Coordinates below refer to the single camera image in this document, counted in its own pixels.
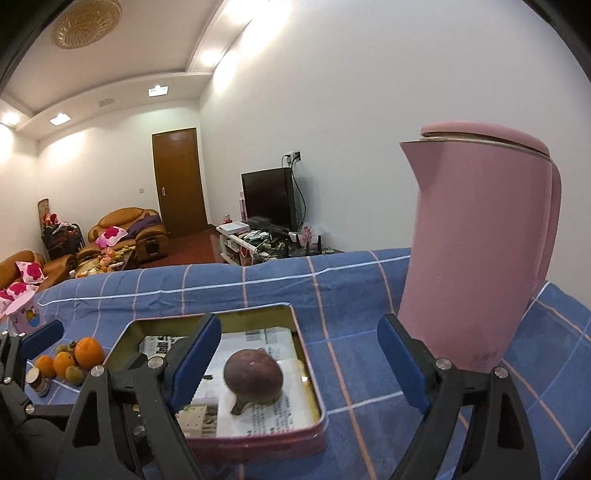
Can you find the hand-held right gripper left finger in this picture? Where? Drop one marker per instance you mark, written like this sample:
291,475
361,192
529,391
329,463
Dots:
196,364

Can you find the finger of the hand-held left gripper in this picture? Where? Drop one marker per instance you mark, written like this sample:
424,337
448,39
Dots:
41,337

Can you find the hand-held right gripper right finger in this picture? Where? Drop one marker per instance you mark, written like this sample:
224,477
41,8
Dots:
401,364

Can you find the small orange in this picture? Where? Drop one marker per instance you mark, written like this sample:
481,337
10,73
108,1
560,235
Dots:
63,364
45,364

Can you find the large orange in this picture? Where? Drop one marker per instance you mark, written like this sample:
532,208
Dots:
87,351

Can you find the small brown-green fruit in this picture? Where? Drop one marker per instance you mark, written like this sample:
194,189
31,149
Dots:
75,374

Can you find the dark purple round fruit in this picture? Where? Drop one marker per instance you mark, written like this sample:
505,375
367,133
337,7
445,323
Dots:
253,376

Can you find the pink tin box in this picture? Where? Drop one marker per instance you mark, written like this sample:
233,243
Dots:
258,445

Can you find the pink cartoon mug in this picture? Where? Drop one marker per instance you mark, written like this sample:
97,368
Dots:
23,316

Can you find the pink flowered cushion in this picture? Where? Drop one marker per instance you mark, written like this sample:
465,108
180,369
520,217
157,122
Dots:
30,271
14,291
111,235

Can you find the brown leather sofa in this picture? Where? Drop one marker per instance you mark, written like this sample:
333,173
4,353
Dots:
27,267

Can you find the blue plaid blanket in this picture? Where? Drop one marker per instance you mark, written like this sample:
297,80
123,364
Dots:
351,295

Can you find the coffee table with snacks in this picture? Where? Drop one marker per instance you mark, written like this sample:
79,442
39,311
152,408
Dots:
104,263

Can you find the newspaper sheet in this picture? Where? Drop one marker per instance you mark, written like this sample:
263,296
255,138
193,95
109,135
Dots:
277,417

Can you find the black rack with clothes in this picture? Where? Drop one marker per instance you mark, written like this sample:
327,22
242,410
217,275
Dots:
60,237

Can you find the white television stand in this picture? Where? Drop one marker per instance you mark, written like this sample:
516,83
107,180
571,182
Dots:
244,244

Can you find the brown leather armchair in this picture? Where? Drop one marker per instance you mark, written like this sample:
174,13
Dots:
138,240

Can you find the white flat box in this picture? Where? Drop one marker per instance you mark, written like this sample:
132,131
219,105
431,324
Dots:
233,227

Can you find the purple throw blanket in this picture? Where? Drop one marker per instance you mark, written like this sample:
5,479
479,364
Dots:
145,226

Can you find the pink electric kettle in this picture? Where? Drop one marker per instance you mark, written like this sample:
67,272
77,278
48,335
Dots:
471,230

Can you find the pink flowered bag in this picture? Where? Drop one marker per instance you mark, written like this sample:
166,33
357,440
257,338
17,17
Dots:
307,235

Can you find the pink gift bag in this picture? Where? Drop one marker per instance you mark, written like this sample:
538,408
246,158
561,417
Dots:
242,205

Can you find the black television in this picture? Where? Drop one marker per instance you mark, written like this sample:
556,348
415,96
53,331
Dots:
268,198

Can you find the brown wooden door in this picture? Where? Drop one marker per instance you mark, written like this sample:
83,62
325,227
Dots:
179,182

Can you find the square ceiling light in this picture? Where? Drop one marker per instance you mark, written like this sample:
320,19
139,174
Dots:
60,118
158,89

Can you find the ceiling air vent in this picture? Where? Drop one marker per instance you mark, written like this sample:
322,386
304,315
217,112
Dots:
107,101

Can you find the gold ceiling lamp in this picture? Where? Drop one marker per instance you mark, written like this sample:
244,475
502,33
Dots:
87,23

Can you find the wall power socket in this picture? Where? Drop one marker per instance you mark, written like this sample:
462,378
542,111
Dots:
293,157

